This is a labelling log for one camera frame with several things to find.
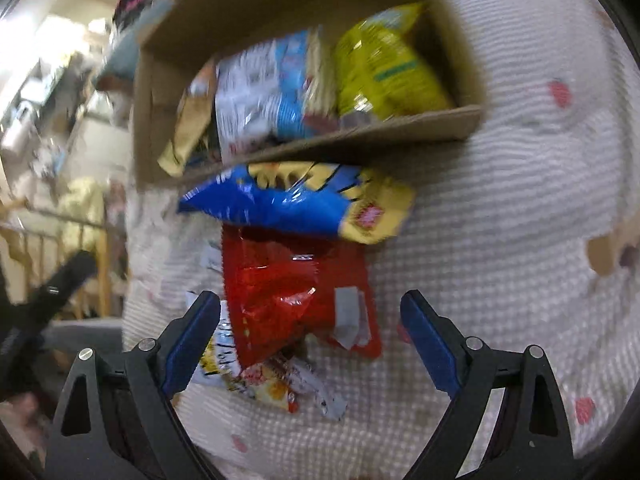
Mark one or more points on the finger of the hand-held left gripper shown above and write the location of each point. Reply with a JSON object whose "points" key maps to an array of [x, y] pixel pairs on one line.
{"points": [[65, 282]]}

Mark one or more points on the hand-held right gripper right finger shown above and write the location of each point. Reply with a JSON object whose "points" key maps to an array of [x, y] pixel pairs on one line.
{"points": [[432, 347]]}

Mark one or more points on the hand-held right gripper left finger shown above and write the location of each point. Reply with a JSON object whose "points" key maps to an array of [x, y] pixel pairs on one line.
{"points": [[187, 350]]}

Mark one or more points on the red snack bag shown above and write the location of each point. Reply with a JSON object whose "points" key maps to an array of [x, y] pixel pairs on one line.
{"points": [[285, 300]]}

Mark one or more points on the blue yellow chip bag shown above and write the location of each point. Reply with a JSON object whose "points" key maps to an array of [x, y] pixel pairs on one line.
{"points": [[280, 202]]}

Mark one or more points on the gold snack bag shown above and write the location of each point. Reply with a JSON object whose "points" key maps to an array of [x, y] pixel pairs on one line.
{"points": [[187, 130]]}

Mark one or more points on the brown cardboard box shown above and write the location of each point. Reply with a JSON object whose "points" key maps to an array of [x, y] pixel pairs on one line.
{"points": [[165, 110]]}

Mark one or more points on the blue flag print snack bag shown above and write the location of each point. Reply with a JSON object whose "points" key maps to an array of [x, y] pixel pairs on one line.
{"points": [[260, 95]]}

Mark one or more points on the yellow green snack bag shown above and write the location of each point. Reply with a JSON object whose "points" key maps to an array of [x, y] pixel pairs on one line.
{"points": [[385, 65]]}

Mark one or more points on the white yellow striped snack packet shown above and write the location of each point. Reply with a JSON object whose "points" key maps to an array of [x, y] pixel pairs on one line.
{"points": [[215, 360]]}

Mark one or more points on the wooden railing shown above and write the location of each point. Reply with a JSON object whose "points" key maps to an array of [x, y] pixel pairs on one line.
{"points": [[102, 280]]}

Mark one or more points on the pale yellow quilt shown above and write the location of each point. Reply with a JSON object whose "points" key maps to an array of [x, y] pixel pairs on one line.
{"points": [[82, 215]]}

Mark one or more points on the orange white snack packet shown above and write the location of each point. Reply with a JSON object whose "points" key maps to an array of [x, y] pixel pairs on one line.
{"points": [[270, 385]]}

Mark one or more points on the small white snack packet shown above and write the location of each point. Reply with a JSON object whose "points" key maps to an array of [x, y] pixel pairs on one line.
{"points": [[322, 392]]}

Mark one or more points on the teal bed footboard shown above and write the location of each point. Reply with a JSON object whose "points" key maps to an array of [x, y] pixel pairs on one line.
{"points": [[125, 55]]}

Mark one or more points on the pile of clothes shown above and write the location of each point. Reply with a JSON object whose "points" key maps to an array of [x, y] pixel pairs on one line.
{"points": [[132, 2]]}

